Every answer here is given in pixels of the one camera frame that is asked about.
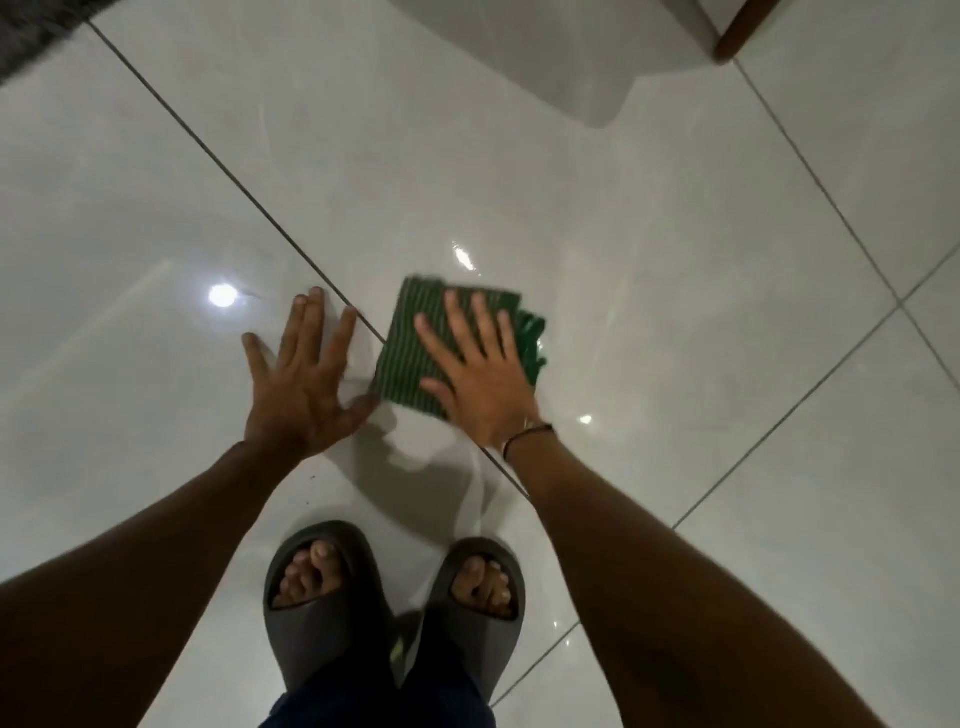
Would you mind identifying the person's right hand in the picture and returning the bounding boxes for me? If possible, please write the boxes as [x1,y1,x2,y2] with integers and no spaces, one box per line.
[414,291,542,452]

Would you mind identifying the person's left hand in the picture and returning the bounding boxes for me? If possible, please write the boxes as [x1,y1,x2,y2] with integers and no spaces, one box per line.
[242,287,381,463]

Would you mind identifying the green striped cleaning cloth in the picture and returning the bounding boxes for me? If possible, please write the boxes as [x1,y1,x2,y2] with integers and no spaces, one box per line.
[370,276,549,420]

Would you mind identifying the person's left forearm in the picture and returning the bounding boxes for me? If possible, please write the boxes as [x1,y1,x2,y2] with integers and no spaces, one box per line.
[0,441,303,728]

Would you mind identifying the person's right forearm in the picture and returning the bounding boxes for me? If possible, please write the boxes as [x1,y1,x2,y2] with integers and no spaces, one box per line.
[502,431,891,728]

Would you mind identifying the person's left foot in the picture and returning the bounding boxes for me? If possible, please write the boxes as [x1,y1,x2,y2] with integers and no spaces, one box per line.
[271,540,348,610]

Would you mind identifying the person's foot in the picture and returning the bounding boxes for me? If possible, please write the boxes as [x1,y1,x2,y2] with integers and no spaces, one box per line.
[271,540,348,610]
[450,555,514,619]

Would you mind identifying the person's right foot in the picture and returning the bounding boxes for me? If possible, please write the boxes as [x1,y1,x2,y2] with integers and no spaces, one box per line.
[450,555,514,619]

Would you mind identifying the grey left slide sandal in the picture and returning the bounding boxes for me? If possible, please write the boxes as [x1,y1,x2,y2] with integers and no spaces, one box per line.
[262,522,396,696]

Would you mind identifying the grey slide sandal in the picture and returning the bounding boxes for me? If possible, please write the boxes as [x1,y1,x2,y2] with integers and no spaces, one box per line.
[262,522,396,696]
[403,537,527,708]

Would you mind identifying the grey right slide sandal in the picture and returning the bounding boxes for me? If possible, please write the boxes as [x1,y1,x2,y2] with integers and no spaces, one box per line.
[403,537,527,708]

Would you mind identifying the dark blue trousers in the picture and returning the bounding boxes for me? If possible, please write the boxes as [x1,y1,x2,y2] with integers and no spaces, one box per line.
[258,660,498,728]

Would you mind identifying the brown wooden chair leg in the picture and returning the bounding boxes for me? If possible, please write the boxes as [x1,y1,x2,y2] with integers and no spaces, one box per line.
[712,0,781,66]

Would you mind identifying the dark grey rug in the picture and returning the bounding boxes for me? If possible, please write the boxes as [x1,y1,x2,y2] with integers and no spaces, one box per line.
[0,0,115,85]

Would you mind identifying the black cord bracelet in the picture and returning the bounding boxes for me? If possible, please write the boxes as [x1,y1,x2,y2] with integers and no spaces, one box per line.
[500,423,555,461]

